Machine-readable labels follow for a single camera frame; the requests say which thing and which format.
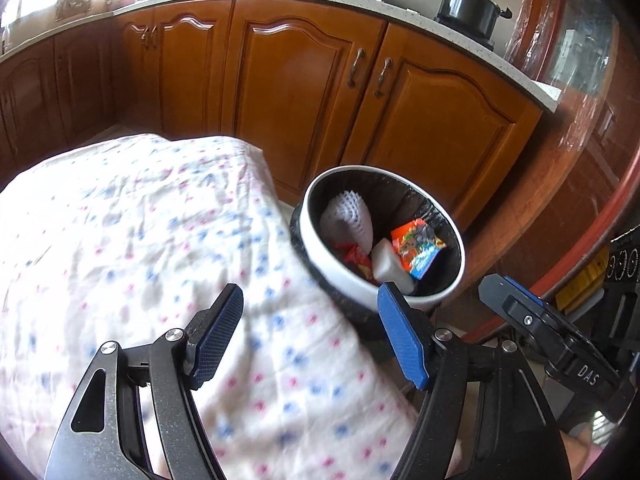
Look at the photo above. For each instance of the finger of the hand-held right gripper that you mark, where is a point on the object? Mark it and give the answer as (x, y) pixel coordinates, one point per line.
(530, 322)

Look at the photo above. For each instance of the white foam block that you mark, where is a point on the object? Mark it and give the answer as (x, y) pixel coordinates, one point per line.
(392, 267)

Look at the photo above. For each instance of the black gas stove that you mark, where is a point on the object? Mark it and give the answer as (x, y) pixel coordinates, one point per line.
(465, 34)

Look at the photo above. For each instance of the wooden kitchen cabinet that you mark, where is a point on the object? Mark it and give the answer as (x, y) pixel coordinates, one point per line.
(300, 85)

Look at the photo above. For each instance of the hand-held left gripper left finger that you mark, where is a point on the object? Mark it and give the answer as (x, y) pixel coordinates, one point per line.
(217, 330)

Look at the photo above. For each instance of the red snack bag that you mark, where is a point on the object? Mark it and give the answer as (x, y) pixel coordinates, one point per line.
(355, 257)

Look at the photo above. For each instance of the person's right forearm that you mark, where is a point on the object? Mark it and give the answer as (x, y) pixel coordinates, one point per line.
(585, 447)

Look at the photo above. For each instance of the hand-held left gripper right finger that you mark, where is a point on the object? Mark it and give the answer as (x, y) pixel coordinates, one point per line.
(402, 335)

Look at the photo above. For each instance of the steel cooking pot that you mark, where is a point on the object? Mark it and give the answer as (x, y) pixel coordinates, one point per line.
(470, 5)

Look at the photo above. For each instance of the orange snack packet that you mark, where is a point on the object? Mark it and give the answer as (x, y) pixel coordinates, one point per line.
(417, 247)

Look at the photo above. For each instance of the white foam net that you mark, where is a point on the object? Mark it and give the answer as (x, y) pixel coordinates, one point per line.
(347, 220)

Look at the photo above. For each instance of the wooden glass door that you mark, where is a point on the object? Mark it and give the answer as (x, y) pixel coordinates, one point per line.
(575, 160)

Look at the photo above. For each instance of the yellow box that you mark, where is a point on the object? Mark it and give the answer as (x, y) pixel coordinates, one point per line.
(582, 280)

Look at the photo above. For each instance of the white bin with black liner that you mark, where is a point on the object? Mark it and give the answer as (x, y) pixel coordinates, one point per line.
(350, 290)

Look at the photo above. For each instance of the floral white tablecloth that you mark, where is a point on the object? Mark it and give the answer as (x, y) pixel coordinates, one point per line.
(150, 240)

